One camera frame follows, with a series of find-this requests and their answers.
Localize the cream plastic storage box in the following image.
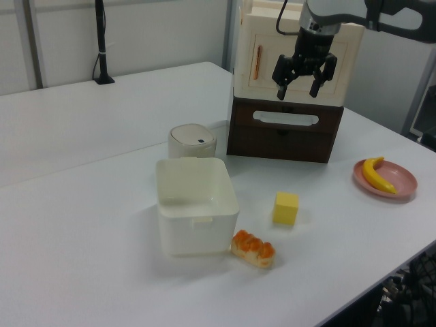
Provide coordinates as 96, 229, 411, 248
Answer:
232, 0, 366, 108

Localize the small beige trash can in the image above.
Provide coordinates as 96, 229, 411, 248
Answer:
167, 123, 219, 159

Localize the toy bread with orange topping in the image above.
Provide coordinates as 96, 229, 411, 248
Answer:
230, 229, 277, 269

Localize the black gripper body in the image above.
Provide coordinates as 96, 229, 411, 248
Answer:
292, 28, 337, 75

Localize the grey metal partition post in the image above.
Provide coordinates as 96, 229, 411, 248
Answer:
13, 0, 46, 90

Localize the black equipment under table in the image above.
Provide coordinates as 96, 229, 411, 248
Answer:
374, 250, 436, 327

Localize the white open plastic bin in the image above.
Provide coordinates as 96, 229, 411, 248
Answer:
155, 156, 240, 258

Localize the yellow toy banana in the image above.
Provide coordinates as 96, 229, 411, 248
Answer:
361, 156, 398, 196

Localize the dark wood drawer cabinet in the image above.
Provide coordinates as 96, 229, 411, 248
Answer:
225, 95, 345, 165

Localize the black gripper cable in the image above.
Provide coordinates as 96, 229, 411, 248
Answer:
275, 0, 302, 37

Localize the pink plate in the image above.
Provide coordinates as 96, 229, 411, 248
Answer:
352, 159, 419, 200

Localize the yellow block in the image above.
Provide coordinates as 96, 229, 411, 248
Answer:
272, 191, 300, 227

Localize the black pole stand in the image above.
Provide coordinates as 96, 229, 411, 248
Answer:
92, 0, 116, 85

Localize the white drawer handle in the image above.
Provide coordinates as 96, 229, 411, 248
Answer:
252, 110, 320, 127

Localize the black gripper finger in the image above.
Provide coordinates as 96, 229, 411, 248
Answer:
309, 53, 339, 99
272, 53, 298, 101

